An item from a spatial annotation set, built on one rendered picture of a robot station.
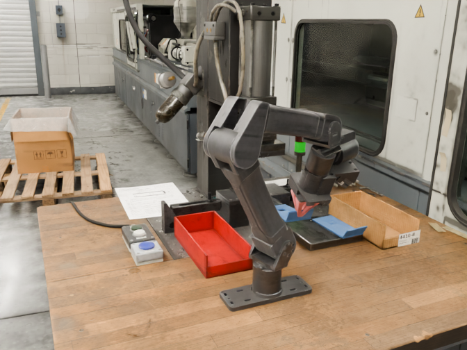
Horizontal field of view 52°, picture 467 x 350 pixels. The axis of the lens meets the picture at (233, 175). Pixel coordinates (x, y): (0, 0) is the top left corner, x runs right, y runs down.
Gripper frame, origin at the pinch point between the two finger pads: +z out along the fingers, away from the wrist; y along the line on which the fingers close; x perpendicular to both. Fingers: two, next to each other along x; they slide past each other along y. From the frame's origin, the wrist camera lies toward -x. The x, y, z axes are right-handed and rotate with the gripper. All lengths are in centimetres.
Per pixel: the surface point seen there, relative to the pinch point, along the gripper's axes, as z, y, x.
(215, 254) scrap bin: 14.6, 2.8, 19.0
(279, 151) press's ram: 1.2, 25.3, -5.6
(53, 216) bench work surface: 32, 40, 56
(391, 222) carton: 12.0, 2.3, -34.9
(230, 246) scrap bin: 15.6, 5.3, 13.8
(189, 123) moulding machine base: 175, 282, -70
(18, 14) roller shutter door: 338, 883, 83
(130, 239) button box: 16.4, 13.1, 38.4
